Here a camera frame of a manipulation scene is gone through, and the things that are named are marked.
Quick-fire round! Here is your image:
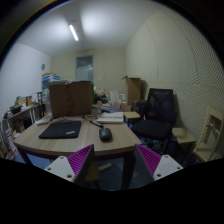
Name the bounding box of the round wall clock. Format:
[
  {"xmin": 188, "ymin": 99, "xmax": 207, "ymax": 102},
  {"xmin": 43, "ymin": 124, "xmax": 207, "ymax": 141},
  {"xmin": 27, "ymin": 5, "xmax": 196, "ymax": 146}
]
[{"xmin": 41, "ymin": 64, "xmax": 46, "ymax": 71}]

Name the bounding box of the tall cardboard box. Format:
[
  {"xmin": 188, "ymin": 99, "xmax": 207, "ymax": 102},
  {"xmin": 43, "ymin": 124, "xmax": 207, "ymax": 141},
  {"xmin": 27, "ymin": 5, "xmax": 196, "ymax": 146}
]
[{"xmin": 123, "ymin": 76, "xmax": 141, "ymax": 105}]

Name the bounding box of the grey door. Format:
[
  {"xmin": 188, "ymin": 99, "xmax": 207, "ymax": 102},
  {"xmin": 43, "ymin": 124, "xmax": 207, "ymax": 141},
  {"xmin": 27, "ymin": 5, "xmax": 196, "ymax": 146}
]
[{"xmin": 76, "ymin": 56, "xmax": 93, "ymax": 81}]

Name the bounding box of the cluttered side shelf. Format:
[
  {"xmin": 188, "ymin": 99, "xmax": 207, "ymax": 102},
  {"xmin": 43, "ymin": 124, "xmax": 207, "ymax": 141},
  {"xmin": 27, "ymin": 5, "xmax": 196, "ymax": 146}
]
[{"xmin": 2, "ymin": 92, "xmax": 45, "ymax": 159}]

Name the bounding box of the small wooden stool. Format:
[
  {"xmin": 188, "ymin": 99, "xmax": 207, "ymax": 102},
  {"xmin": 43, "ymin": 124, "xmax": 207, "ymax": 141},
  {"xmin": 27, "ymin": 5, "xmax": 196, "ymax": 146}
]
[{"xmin": 171, "ymin": 127, "xmax": 197, "ymax": 158}]

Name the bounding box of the light wooden frame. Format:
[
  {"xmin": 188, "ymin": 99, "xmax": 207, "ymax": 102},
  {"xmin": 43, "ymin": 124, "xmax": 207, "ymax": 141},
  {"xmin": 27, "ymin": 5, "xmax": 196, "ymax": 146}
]
[{"xmin": 193, "ymin": 107, "xmax": 224, "ymax": 162}]

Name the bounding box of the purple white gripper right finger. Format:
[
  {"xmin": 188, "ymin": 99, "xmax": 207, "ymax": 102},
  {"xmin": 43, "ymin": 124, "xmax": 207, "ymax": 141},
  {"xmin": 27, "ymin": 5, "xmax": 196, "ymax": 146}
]
[{"xmin": 135, "ymin": 144, "xmax": 182, "ymax": 181}]

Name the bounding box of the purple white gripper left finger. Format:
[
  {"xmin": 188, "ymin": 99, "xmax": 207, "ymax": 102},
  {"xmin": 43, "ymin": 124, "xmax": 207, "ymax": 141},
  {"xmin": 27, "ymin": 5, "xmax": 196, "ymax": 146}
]
[{"xmin": 45, "ymin": 144, "xmax": 94, "ymax": 185}]

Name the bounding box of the white paper stack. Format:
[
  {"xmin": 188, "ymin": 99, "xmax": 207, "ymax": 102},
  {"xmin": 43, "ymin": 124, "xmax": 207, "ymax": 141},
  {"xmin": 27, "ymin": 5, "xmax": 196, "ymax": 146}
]
[{"xmin": 97, "ymin": 112, "xmax": 124, "ymax": 123}]

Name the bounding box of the black closed laptop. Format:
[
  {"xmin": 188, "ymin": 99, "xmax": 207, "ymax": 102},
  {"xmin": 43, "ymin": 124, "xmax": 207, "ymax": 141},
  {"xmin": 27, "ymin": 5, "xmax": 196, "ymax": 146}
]
[{"xmin": 39, "ymin": 121, "xmax": 81, "ymax": 139}]

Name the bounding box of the black pen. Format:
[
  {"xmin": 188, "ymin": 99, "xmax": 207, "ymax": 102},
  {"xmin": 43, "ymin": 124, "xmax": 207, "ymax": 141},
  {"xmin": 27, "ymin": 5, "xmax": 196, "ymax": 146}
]
[{"xmin": 89, "ymin": 120, "xmax": 104, "ymax": 128}]

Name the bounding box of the black mesh office chair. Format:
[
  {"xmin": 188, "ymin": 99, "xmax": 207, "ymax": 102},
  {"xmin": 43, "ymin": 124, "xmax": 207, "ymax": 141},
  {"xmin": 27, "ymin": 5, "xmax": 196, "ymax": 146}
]
[{"xmin": 132, "ymin": 88, "xmax": 177, "ymax": 143}]

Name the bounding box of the large brown cardboard box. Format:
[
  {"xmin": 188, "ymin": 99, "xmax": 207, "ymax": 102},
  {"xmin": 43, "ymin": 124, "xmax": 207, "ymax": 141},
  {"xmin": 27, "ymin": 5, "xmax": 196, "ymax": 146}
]
[{"xmin": 49, "ymin": 81, "xmax": 92, "ymax": 118}]

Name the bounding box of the black computer mouse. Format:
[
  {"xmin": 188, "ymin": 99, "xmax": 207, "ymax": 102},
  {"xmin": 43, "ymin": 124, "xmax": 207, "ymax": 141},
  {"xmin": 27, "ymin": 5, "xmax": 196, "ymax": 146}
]
[{"xmin": 99, "ymin": 128, "xmax": 112, "ymax": 141}]

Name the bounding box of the wooden desk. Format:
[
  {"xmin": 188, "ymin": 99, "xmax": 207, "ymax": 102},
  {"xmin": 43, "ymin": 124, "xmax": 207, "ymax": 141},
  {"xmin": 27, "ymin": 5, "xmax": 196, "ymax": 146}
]
[{"xmin": 14, "ymin": 119, "xmax": 141, "ymax": 190}]

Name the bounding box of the ceiling fluorescent light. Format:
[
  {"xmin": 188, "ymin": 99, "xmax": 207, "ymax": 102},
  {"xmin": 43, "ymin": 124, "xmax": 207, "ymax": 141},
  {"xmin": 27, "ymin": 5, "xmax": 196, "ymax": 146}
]
[{"xmin": 69, "ymin": 25, "xmax": 79, "ymax": 41}]

